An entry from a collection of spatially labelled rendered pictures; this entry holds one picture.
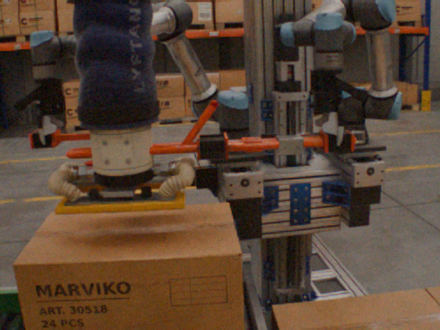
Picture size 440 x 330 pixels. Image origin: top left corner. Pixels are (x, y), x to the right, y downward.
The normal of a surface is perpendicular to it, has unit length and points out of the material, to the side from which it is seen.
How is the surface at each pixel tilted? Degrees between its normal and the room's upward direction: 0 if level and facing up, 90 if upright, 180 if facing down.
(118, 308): 90
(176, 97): 90
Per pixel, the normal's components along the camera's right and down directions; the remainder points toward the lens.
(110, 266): 0.08, 0.24
